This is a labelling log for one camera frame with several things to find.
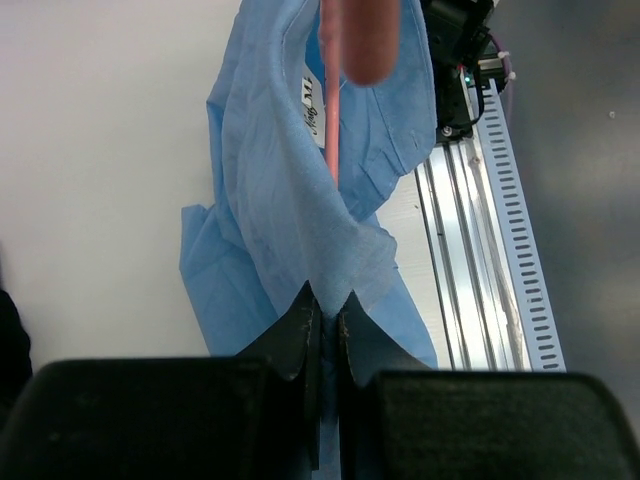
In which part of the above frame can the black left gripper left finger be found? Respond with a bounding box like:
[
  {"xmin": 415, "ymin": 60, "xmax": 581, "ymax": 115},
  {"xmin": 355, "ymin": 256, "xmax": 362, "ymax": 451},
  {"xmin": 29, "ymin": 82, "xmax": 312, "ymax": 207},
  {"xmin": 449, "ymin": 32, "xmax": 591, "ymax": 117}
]
[{"xmin": 1, "ymin": 285, "xmax": 322, "ymax": 479}]

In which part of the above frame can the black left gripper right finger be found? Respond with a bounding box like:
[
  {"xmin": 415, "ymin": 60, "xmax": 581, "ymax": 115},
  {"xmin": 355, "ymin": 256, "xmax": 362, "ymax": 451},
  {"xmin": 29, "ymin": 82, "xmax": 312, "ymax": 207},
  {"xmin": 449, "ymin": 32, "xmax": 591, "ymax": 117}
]
[{"xmin": 338, "ymin": 295, "xmax": 639, "ymax": 479}]

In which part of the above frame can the light blue shirt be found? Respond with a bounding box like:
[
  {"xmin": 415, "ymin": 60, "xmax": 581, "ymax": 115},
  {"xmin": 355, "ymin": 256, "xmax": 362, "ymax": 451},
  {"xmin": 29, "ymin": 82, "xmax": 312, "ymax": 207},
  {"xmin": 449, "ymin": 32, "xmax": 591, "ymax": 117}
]
[{"xmin": 179, "ymin": 0, "xmax": 441, "ymax": 480}]

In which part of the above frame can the pink wire hanger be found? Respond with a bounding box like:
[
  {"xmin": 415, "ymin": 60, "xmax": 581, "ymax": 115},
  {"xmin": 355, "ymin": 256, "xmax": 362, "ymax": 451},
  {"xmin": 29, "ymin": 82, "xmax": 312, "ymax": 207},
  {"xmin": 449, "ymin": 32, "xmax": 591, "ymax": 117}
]
[{"xmin": 319, "ymin": 0, "xmax": 401, "ymax": 182}]

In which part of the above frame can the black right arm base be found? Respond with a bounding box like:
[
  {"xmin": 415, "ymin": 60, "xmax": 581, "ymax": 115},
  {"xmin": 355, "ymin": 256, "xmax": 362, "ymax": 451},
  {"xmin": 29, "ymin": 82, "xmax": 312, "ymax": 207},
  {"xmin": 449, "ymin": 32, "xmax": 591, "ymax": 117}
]
[{"xmin": 420, "ymin": 0, "xmax": 495, "ymax": 145}]

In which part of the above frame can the black button shirt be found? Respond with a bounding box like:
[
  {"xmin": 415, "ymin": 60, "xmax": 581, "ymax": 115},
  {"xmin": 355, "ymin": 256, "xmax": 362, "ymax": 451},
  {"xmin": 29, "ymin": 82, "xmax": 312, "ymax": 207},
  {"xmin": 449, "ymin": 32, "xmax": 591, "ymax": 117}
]
[{"xmin": 0, "ymin": 290, "xmax": 33, "ymax": 424}]

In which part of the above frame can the slotted grey cable duct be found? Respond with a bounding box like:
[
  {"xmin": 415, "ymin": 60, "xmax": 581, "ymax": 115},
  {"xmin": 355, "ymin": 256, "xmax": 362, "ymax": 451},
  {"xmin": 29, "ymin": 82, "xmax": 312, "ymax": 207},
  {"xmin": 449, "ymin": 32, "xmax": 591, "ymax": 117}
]
[{"xmin": 477, "ymin": 80, "xmax": 566, "ymax": 373}]

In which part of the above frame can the aluminium mounting rail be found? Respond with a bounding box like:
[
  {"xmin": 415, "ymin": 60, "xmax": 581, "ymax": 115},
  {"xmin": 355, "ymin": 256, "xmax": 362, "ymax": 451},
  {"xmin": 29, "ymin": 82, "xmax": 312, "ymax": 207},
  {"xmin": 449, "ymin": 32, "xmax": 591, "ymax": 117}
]
[{"xmin": 415, "ymin": 140, "xmax": 531, "ymax": 371}]

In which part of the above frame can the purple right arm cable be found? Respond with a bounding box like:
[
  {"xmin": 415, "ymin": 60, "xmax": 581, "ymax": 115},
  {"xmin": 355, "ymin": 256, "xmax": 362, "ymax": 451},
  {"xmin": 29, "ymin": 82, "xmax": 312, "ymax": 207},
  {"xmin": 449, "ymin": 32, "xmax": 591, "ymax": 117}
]
[{"xmin": 487, "ymin": 29, "xmax": 519, "ymax": 111}]

